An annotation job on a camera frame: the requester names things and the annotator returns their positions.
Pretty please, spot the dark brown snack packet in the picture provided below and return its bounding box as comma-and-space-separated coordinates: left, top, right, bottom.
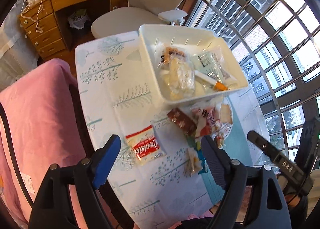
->
167, 108, 198, 136

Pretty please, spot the cartoon print snack bag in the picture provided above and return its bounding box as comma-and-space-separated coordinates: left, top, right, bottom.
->
191, 105, 223, 137

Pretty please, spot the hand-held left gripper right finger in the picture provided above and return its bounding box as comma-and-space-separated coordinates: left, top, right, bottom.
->
201, 135, 292, 229

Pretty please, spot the dark cloth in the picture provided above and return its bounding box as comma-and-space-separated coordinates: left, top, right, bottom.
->
180, 217, 220, 229

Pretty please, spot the orange white tube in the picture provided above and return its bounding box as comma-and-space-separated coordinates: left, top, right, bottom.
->
195, 70, 229, 92

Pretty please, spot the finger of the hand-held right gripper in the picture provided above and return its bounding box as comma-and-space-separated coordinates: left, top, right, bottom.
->
247, 130, 313, 195

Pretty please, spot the white lace cloth cover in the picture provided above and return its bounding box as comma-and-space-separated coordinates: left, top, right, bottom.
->
0, 1, 28, 89

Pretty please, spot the metal window grille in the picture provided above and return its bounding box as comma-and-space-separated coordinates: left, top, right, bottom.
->
185, 0, 320, 167

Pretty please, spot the yellow pastry tray packet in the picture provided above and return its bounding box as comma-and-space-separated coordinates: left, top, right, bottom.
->
157, 45, 188, 67

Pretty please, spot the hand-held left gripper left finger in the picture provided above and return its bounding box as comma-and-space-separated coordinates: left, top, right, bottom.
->
28, 134, 122, 229

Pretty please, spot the clear red striped packet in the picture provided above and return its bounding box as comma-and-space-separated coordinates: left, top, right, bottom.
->
211, 129, 229, 149

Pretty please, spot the large clear white packet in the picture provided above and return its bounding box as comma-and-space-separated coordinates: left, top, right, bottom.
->
192, 46, 238, 87

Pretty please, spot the pink blanket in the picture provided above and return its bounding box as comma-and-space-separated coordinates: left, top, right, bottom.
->
0, 58, 87, 229

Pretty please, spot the waste bin with white liner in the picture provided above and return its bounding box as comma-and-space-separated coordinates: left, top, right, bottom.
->
67, 9, 91, 29

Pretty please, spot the white plastic bin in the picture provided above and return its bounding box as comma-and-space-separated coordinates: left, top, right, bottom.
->
138, 24, 249, 107

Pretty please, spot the clear packet of pale pastries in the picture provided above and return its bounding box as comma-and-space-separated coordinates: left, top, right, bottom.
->
164, 58, 197, 101

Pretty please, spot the tree print tablecloth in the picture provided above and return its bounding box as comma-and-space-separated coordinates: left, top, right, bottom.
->
74, 31, 270, 223

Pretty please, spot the red and white cookie packet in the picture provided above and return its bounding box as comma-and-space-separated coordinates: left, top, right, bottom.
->
125, 125, 167, 167

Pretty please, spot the white cable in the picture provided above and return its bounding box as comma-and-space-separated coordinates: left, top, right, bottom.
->
20, 0, 44, 33

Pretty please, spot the person's pink quilted clothing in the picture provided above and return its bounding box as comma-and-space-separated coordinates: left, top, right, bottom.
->
172, 213, 215, 229

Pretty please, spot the beige brown snack packet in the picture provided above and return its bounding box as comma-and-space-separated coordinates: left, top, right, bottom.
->
219, 104, 233, 125

